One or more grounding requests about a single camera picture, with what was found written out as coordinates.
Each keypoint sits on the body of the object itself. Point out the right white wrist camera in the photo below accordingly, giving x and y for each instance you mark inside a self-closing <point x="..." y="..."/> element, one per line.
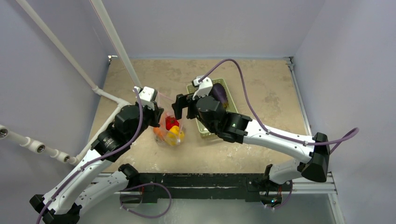
<point x="204" y="87"/>

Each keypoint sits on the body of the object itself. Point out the clear pink zip bag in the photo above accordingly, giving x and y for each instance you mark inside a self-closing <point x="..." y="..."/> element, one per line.
<point x="165" y="103"/>

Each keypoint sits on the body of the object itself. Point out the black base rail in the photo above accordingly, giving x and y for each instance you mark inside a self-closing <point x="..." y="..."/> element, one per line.
<point x="249" y="187"/>

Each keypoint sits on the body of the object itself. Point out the yellow bell pepper toy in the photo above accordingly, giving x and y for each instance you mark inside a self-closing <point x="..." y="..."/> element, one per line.
<point x="175" y="136"/>

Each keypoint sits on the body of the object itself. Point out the light green plastic basket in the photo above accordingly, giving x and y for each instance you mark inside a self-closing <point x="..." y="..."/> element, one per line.
<point x="204" y="132"/>

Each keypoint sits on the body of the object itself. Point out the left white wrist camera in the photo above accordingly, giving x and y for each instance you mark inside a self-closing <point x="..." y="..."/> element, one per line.
<point x="147" y="97"/>

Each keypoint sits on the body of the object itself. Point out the red tomato toy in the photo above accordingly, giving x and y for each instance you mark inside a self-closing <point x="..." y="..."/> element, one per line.
<point x="171" y="122"/>

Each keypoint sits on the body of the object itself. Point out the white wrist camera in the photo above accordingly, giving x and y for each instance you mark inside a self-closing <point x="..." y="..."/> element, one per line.
<point x="204" y="87"/>
<point x="147" y="97"/>

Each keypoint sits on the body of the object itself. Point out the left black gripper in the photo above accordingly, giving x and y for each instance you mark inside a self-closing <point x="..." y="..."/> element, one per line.
<point x="155" y="114"/>

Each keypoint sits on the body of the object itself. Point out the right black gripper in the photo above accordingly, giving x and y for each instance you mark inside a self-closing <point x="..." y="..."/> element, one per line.
<point x="188" y="105"/>

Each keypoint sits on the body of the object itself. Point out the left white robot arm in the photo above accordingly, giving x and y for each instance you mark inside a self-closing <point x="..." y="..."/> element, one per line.
<point x="66" y="203"/>

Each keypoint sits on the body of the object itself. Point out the purple eggplant toy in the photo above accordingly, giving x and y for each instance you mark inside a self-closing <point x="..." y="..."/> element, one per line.
<point x="219" y="93"/>

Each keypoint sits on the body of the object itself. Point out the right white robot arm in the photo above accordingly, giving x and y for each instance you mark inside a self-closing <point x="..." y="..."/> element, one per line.
<point x="310" y="157"/>

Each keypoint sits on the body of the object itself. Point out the orange fruit toy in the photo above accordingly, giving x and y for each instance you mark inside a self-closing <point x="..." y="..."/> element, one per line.
<point x="159" y="133"/>

